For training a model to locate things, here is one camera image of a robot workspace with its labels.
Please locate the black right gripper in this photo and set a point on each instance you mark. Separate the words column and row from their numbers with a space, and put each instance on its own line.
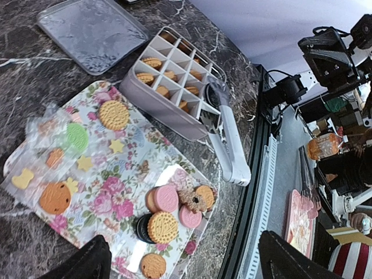
column 329, row 57

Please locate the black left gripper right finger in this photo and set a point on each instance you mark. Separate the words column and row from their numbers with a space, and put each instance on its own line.
column 278, row 259

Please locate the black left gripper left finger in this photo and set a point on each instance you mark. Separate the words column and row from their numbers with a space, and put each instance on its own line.
column 93, row 260

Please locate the metal tongs white handle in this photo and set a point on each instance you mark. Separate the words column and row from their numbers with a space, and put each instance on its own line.
column 223, row 133

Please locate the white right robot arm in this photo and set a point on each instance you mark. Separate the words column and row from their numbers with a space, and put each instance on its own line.
column 361, row 39

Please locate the black chocolate sandwich cookie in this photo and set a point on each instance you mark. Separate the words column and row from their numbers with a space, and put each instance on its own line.
column 142, row 229

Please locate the orange chip cookie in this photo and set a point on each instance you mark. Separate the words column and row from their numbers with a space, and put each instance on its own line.
column 55, row 198

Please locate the pink round cookie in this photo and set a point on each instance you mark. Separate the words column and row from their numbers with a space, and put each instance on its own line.
column 166, row 198

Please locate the floral cookie tray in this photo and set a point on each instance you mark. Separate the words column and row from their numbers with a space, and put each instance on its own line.
column 108, row 182

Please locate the brown flower cookie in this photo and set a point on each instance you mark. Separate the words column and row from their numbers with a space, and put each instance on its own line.
column 193, row 201

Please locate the green round cookie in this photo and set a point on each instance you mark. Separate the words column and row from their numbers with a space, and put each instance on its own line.
column 77, row 136

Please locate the round biscuit tray top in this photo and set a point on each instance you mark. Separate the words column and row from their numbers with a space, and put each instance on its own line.
column 113, row 115

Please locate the compartment cookie box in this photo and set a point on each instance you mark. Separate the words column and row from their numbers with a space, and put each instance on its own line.
column 168, row 81

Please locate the clear box lid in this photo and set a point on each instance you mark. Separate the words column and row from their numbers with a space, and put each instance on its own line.
column 95, row 34

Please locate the white cable duct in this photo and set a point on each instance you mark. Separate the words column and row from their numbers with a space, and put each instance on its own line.
column 267, row 181

